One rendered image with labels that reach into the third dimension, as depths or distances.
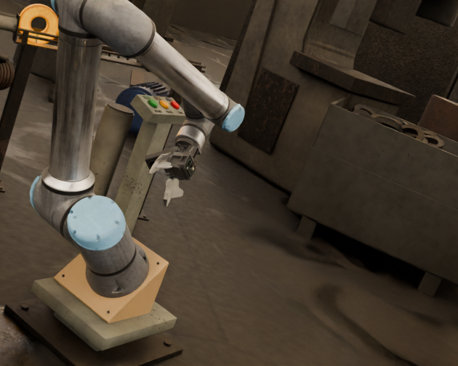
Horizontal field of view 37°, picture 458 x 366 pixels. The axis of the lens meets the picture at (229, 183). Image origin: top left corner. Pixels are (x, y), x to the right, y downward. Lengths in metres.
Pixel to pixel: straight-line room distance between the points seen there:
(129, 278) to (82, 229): 0.23
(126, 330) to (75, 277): 0.24
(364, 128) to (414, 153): 0.29
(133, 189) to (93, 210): 0.84
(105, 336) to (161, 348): 0.29
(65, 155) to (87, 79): 0.23
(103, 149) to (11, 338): 0.98
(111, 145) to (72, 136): 0.88
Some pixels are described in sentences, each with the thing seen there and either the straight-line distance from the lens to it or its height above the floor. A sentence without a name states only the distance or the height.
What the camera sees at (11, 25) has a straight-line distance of 2.85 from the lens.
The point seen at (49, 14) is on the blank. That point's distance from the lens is 2.86.
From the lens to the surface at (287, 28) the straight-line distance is 4.72.
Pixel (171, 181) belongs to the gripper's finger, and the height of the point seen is 0.49.
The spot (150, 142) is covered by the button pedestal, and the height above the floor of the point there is 0.46.
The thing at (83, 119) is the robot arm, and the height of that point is 0.65.
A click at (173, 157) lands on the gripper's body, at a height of 0.56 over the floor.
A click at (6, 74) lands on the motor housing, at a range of 2.85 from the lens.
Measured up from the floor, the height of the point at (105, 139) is 0.39.
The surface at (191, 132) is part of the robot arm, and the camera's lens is 2.20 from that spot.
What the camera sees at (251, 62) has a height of 0.69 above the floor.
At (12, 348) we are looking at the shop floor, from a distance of 2.04.
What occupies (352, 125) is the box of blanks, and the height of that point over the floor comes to 0.68.
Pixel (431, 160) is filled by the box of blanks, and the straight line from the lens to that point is 3.72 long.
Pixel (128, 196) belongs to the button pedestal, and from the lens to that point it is 2.76.
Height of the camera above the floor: 1.11
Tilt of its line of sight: 15 degrees down
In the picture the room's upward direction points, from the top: 22 degrees clockwise
